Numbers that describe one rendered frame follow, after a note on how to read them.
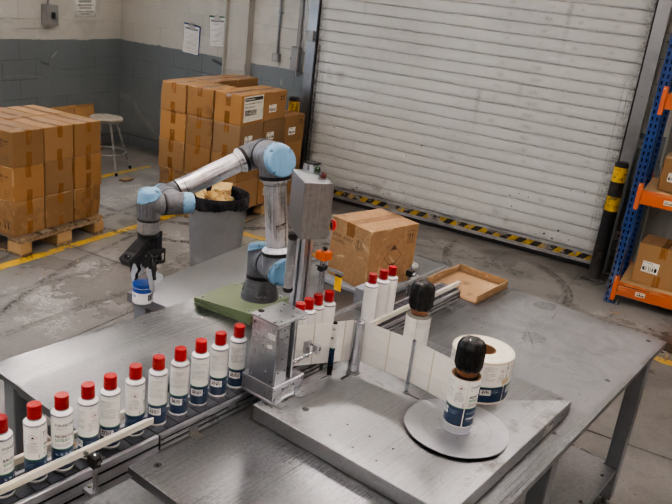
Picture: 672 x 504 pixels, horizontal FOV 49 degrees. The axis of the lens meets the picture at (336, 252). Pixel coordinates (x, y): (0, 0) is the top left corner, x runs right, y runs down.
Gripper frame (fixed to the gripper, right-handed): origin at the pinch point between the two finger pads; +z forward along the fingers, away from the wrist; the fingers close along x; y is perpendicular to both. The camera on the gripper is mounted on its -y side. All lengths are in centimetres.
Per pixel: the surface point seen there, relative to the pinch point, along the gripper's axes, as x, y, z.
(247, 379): -57, -15, 8
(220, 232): 126, 212, 62
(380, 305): -65, 58, 6
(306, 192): -52, 16, -44
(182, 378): -50, -38, 0
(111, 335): 6.4, -8.0, 17.5
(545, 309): -111, 133, 18
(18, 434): 10, -44, 40
